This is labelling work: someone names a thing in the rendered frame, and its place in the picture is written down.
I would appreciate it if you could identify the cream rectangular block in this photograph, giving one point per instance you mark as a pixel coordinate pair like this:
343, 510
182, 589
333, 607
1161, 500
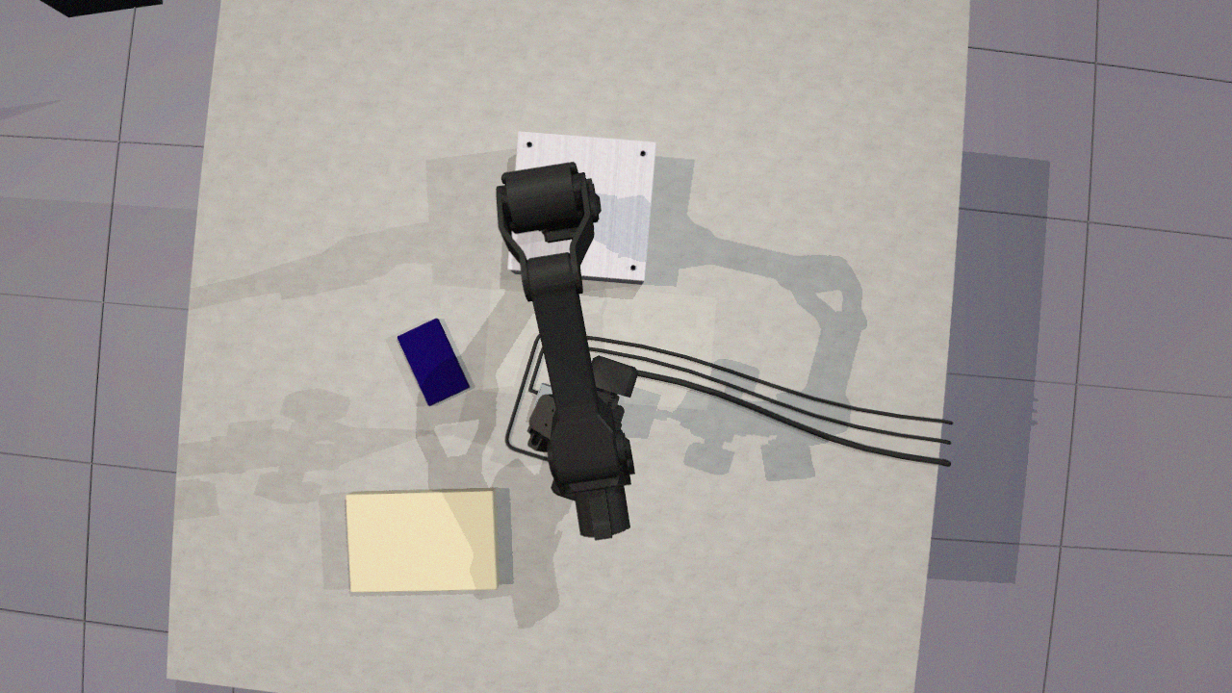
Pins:
423, 540

